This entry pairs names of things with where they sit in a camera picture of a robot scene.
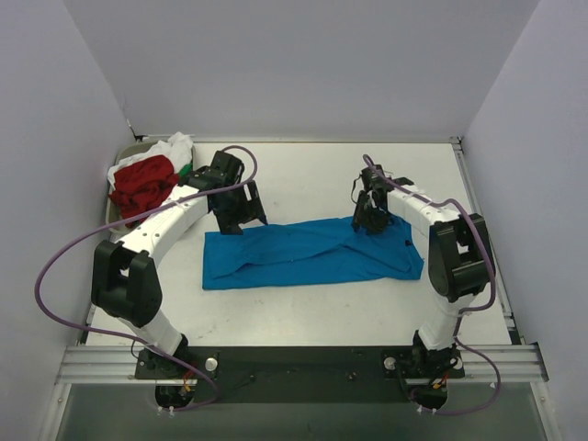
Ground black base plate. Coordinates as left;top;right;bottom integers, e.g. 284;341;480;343
134;346;465;404

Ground white t shirt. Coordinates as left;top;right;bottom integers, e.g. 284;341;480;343
107;132;194;189

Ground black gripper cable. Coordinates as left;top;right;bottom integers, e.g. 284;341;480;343
348;176;368;206

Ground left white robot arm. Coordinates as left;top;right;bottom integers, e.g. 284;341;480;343
91;145;267;379

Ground red t shirt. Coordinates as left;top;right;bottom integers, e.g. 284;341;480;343
109;155;179;220

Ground green t shirt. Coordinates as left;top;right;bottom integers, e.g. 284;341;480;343
178;164;193;177

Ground aluminium front rail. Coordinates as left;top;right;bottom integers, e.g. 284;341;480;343
55;345;548;385

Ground blue t shirt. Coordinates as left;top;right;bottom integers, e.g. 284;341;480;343
202;217;424;290

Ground grey plastic bin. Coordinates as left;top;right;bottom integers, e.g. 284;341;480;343
105;141;198;231

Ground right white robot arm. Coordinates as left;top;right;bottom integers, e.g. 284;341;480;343
352;164;496;357

